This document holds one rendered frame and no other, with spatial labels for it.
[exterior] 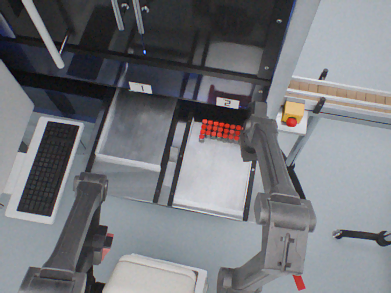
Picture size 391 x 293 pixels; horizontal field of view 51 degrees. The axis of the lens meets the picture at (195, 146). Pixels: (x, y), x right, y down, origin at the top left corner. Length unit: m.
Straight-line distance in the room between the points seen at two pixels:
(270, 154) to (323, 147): 1.77
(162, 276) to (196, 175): 0.63
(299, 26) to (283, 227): 0.60
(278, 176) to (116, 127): 0.96
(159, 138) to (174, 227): 0.90
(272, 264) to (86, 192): 0.49
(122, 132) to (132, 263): 0.74
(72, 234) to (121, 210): 1.60
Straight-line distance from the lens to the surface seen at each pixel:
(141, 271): 1.07
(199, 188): 1.58
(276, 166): 0.92
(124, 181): 1.62
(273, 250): 0.80
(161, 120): 1.70
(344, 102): 1.75
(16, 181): 1.83
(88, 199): 1.03
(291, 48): 1.27
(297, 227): 0.81
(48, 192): 1.75
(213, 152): 1.64
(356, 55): 3.15
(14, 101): 1.78
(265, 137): 1.04
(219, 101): 1.58
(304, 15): 1.16
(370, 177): 2.74
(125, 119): 1.72
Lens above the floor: 2.39
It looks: 67 degrees down
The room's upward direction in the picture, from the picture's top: 1 degrees counter-clockwise
